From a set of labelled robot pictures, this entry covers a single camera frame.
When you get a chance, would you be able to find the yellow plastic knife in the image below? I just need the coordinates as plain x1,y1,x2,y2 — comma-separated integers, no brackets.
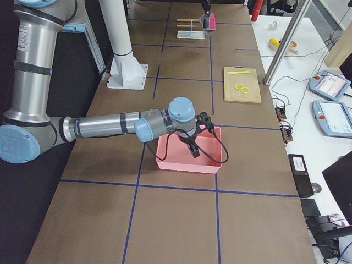
226,70,251,75

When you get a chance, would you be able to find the black laptop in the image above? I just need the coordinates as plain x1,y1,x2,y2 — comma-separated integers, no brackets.
322,155,351,224

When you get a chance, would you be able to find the wooden cutting board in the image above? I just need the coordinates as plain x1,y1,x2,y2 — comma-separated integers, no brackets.
223,67,262,103

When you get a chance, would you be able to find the aluminium frame post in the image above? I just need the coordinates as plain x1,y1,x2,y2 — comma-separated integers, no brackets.
263,0,312,86

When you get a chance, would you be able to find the lower wooden rack bar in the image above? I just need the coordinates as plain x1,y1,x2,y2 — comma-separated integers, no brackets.
177,24,202,28

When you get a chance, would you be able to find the orange black connector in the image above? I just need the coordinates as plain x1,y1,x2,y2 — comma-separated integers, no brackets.
275,106,287,121
280,124,293,144

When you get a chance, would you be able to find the pink plastic bin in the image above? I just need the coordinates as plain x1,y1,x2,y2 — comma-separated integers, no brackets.
156,126,222,174

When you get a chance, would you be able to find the black rectangular box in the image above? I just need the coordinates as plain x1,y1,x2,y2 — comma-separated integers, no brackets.
288,154,314,198

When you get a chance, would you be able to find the near blue teach pendant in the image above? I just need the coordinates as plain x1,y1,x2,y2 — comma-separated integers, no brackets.
311,100,351,138

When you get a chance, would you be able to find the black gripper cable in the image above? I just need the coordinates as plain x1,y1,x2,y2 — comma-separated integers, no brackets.
147,126,229,164

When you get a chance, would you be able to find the lower orange black connector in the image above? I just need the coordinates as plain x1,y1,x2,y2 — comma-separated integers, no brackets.
280,124,293,144

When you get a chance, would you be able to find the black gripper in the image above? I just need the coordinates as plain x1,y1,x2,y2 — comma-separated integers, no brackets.
202,0,211,14
176,112,214,158

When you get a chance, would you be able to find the upper orange black connector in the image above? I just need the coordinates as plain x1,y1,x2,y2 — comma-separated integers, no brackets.
275,106,287,121

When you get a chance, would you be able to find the blue teach pendant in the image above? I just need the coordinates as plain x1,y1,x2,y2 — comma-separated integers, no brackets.
311,100,351,138
309,70,351,102

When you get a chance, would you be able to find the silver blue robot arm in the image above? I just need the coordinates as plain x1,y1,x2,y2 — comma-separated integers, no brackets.
1,1,215,164

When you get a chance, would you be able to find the red fire extinguisher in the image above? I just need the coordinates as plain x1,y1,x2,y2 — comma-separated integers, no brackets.
251,0,263,22

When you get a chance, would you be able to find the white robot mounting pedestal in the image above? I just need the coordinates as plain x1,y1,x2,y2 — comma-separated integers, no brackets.
99,0,149,90

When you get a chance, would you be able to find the small white bottle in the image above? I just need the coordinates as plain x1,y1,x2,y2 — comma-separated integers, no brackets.
264,20,278,31

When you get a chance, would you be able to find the silver round knob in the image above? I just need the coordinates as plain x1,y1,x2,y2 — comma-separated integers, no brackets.
311,183,322,194

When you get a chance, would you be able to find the white tray rack base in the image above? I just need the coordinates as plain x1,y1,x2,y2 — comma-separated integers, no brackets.
177,30,205,40

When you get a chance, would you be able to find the far blue teach pendant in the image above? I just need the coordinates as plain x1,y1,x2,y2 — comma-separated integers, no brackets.
309,70,351,102

